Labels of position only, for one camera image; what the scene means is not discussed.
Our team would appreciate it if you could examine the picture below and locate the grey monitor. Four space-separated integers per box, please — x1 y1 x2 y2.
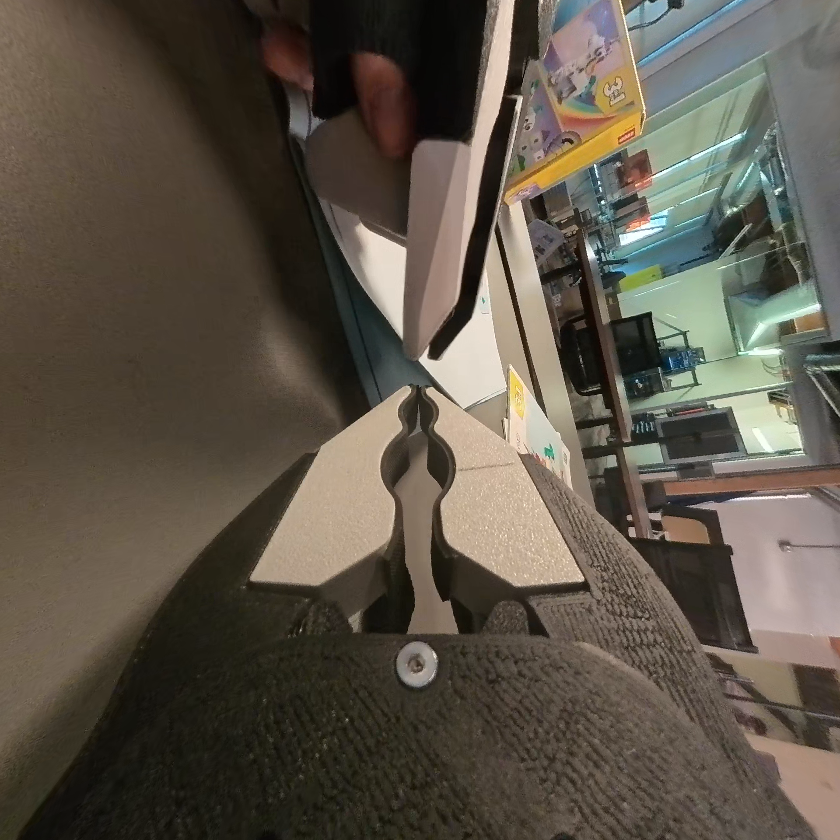
656 407 746 463

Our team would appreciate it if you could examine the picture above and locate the yellow lego set box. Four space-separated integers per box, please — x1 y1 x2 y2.
502 0 647 207

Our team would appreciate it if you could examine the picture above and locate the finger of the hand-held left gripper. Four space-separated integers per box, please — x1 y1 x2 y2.
489 0 527 102
402 85 521 362

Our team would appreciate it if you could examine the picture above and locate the silver ventilation hood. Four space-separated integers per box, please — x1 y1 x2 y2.
725 289 824 355

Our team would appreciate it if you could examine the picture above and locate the dark wooden table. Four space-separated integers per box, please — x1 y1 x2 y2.
574 230 657 542

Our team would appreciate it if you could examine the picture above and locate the person's left hand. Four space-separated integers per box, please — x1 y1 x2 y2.
261 0 470 160

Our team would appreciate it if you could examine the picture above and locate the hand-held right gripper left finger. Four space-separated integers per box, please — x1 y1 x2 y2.
249 386 424 623

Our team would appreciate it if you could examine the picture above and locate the instruction booklet with yellow mark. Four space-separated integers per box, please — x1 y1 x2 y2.
504 364 573 490

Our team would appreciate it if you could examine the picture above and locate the black crate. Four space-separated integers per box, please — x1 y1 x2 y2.
610 311 657 375

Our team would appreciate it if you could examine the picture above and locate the black mesh chair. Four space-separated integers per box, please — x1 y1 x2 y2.
659 502 756 651

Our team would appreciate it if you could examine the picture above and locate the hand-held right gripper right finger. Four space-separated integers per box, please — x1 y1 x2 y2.
419 386 588 632

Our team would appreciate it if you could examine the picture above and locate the white instruction booklet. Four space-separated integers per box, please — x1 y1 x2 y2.
289 85 511 427

